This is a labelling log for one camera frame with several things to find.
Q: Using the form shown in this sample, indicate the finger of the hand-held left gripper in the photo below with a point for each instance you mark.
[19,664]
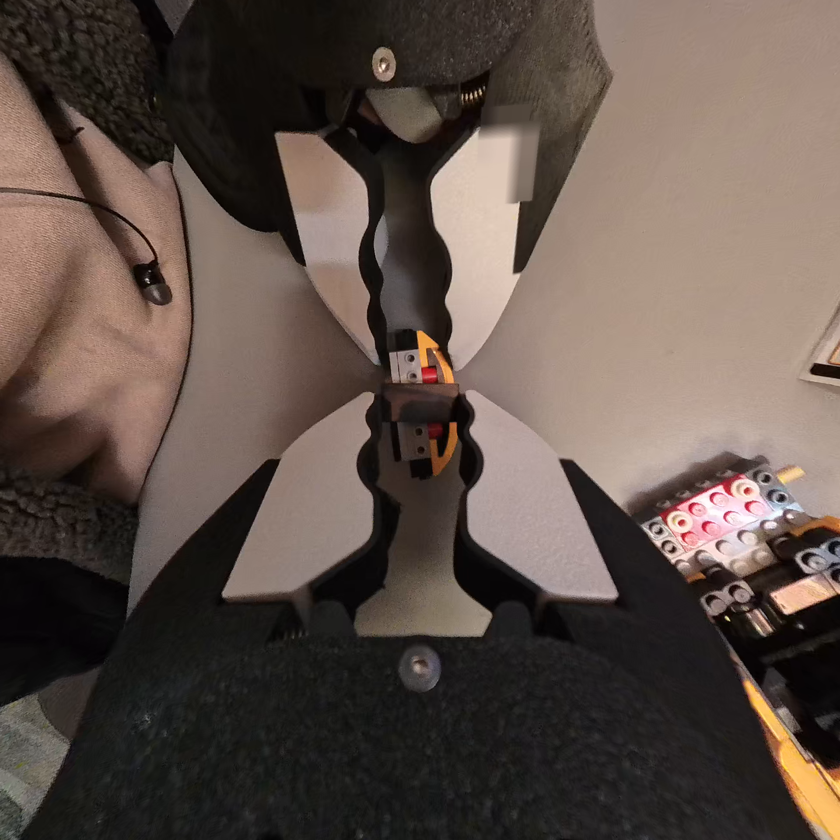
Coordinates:
[483,263]
[322,210]

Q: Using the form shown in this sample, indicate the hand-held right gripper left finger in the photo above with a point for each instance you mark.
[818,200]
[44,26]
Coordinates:
[309,519]

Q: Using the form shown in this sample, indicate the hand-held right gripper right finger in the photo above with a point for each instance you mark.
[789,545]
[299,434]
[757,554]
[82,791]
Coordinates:
[538,519]

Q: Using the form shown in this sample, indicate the orange arch lego piece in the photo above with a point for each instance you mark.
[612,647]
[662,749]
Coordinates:
[449,446]

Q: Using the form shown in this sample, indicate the orange red grey lego assembly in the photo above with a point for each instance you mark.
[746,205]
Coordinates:
[414,361]

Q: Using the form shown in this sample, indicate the black lego plate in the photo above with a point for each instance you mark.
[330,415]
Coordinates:
[418,404]

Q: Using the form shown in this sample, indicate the yellow lego car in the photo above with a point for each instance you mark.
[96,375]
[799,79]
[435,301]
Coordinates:
[748,565]

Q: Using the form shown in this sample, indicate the dark fleece jacket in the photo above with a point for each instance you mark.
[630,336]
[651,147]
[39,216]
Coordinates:
[92,66]

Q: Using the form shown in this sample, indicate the beige garment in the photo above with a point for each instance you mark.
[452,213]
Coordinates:
[79,355]

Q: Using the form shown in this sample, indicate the sticker sheet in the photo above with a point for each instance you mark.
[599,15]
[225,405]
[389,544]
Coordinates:
[827,352]

